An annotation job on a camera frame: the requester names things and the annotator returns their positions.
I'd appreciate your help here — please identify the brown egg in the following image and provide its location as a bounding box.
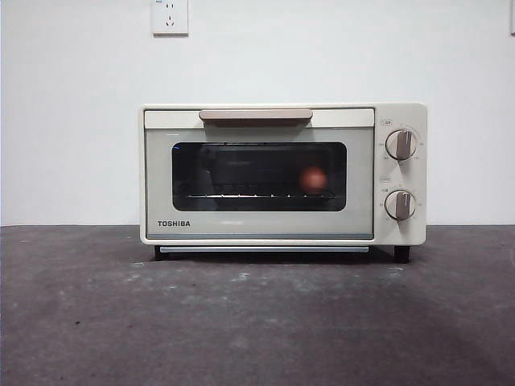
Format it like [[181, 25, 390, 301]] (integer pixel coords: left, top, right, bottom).
[[299, 165, 328, 192]]

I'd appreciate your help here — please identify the silver crumb tray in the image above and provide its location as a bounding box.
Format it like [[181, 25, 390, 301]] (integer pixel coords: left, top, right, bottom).
[[159, 245, 370, 254]]

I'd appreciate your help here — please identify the cream timer knob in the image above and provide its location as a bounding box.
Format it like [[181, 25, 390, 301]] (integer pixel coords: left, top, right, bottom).
[[384, 189, 418, 222]]

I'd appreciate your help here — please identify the cream Toshiba toaster oven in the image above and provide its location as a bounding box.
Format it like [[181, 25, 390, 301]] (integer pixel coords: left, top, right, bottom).
[[138, 102, 428, 265]]

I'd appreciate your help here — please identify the cream temperature knob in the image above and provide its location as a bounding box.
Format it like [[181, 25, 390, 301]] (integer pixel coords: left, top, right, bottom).
[[385, 129, 418, 162]]

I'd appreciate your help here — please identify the wire oven rack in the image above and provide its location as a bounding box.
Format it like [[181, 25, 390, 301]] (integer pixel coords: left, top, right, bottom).
[[181, 192, 336, 201]]

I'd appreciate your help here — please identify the white wall socket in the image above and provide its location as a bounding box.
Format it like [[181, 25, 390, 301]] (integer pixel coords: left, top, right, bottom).
[[151, 0, 190, 38]]

